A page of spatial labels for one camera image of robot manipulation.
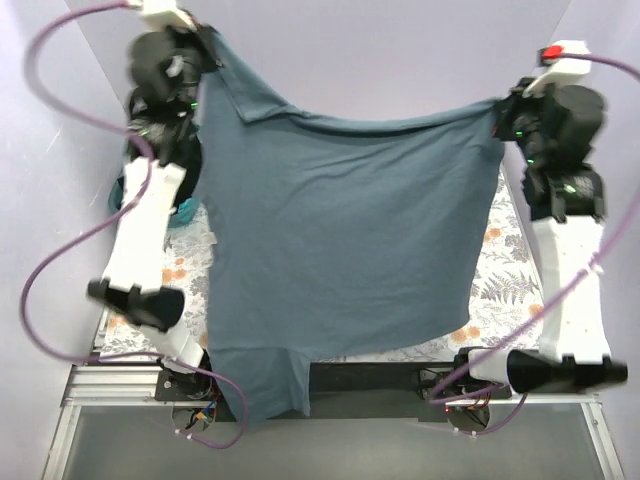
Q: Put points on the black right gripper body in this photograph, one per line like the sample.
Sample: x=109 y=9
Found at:
x=511 y=111

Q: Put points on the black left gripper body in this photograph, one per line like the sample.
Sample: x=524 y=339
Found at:
x=201 y=45

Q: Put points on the blue-grey t shirt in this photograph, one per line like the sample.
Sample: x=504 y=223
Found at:
x=334 y=237

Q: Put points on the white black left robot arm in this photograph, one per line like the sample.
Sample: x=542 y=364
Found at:
x=154 y=184

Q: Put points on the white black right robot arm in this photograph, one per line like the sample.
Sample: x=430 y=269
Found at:
x=567 y=209

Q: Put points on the teal plastic bin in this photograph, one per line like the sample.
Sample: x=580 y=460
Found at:
x=115 y=199

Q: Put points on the teal cloth in bin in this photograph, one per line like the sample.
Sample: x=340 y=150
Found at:
x=183 y=214

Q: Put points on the floral table mat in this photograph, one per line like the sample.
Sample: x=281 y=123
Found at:
x=505 y=291

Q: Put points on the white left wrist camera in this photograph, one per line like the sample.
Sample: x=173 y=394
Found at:
x=158 y=14

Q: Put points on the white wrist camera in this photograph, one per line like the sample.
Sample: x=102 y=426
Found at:
x=158 y=14
x=561 y=63

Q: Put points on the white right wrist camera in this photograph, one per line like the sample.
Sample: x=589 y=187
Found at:
x=561 y=63

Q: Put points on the aluminium frame rail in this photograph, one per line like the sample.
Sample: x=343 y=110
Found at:
x=115 y=385

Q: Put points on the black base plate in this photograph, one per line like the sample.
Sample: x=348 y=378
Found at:
x=360 y=390

